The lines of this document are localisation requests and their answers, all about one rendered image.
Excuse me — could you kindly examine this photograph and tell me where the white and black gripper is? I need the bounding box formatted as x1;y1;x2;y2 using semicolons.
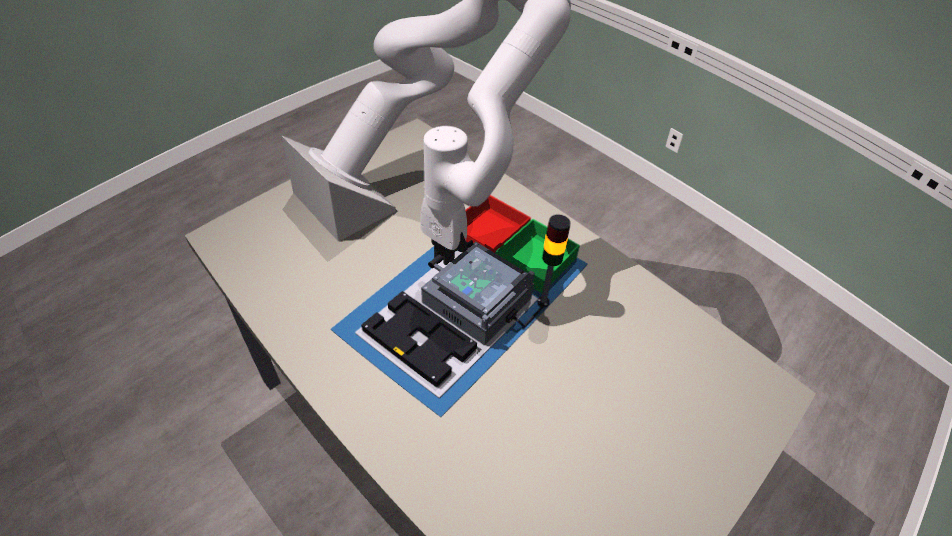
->
421;200;468;265

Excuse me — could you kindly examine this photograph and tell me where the red bin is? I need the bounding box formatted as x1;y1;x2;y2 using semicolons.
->
466;195;531;253

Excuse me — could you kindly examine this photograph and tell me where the green bin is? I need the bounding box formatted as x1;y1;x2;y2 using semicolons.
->
495;219;580;293

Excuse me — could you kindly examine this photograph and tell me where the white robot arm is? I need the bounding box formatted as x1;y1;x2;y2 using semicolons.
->
309;0;571;211

